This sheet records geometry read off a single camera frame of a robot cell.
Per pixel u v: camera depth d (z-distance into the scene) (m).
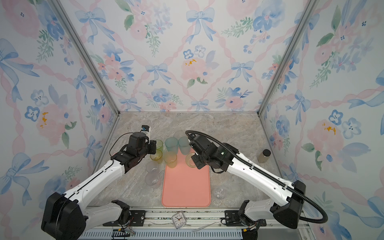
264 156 0.87
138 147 0.62
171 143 0.90
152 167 0.89
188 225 0.73
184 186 0.84
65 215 0.39
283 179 0.42
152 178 0.85
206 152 0.51
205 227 0.72
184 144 0.91
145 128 0.72
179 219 0.72
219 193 0.81
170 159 0.86
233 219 0.73
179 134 1.03
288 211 0.37
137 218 0.74
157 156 0.94
